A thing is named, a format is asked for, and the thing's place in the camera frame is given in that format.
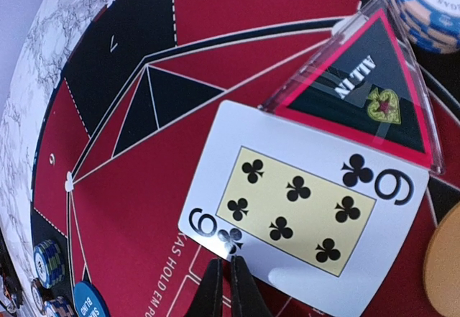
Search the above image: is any blue orange chip stack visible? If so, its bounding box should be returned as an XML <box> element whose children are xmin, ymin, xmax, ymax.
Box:
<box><xmin>395</xmin><ymin>0</ymin><xmax>459</xmax><ymax>50</ymax></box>
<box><xmin>45</xmin><ymin>296</ymin><xmax>77</xmax><ymax>317</ymax></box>

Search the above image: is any blue small blind button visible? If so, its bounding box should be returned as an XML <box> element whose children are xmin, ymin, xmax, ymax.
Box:
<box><xmin>73</xmin><ymin>281</ymin><xmax>110</xmax><ymax>317</ymax></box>

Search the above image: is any orange big blind button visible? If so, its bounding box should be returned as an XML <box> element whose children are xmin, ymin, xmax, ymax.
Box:
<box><xmin>423</xmin><ymin>205</ymin><xmax>459</xmax><ymax>316</ymax></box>

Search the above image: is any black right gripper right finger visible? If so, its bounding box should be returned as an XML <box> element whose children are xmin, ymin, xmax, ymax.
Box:
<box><xmin>231</xmin><ymin>256</ymin><xmax>273</xmax><ymax>317</ymax></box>

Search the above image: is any black triangular all-in marker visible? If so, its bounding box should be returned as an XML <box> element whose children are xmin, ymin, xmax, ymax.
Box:
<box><xmin>262</xmin><ymin>0</ymin><xmax>445</xmax><ymax>174</ymax></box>

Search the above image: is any round red black poker mat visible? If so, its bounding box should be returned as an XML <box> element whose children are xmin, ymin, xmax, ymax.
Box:
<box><xmin>30</xmin><ymin>0</ymin><xmax>460</xmax><ymax>317</ymax></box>

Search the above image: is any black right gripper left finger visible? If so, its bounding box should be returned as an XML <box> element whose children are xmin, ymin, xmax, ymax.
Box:
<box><xmin>185</xmin><ymin>258</ymin><xmax>223</xmax><ymax>317</ymax></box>

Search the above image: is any six of clubs card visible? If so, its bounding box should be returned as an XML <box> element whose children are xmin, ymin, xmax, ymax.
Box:
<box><xmin>178</xmin><ymin>101</ymin><xmax>429</xmax><ymax>316</ymax></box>

